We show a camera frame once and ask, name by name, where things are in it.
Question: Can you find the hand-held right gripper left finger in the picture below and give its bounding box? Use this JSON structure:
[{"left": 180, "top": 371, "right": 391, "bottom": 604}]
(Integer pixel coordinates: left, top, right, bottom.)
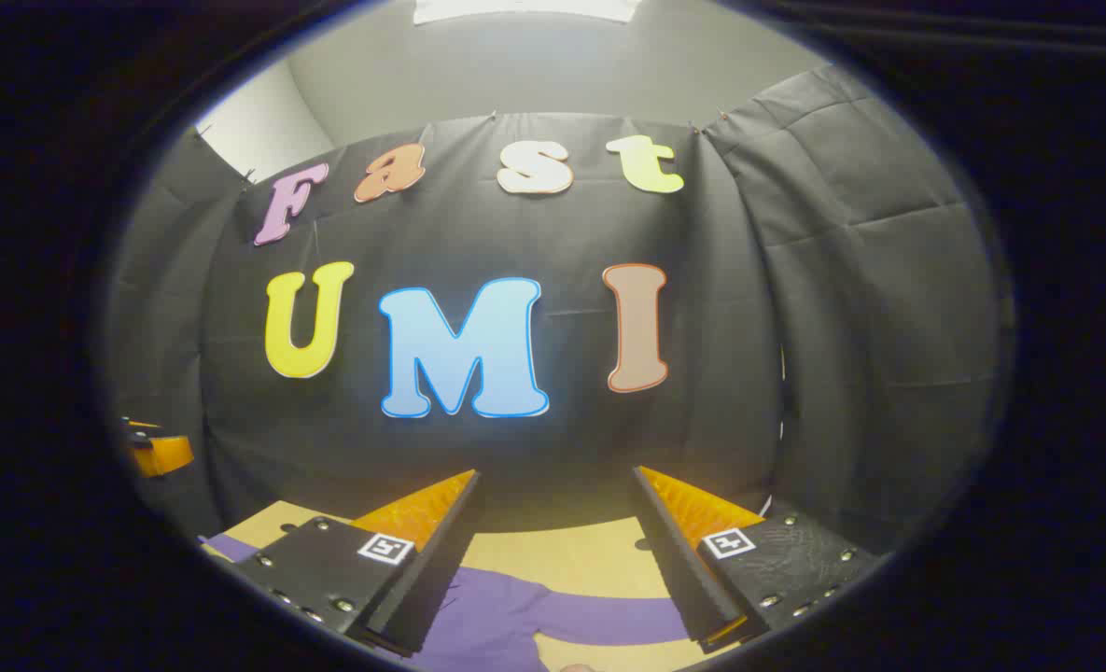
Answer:
[{"left": 231, "top": 469, "right": 482, "bottom": 657}]

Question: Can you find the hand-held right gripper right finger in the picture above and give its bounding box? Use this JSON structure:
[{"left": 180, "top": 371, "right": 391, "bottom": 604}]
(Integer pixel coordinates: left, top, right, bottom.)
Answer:
[{"left": 632, "top": 465, "right": 880, "bottom": 654}]

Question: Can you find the purple button shirt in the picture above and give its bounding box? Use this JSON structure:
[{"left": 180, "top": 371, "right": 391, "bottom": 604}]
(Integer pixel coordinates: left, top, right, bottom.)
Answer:
[{"left": 203, "top": 532, "right": 693, "bottom": 672}]

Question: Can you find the black backdrop cloth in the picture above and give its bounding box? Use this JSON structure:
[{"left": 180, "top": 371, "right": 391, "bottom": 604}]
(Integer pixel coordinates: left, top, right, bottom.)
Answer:
[{"left": 105, "top": 65, "right": 1001, "bottom": 561}]

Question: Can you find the white ceiling light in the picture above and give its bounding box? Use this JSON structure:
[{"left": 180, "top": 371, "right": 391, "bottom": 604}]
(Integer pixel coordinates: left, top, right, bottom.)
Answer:
[{"left": 413, "top": 0, "right": 636, "bottom": 25}]

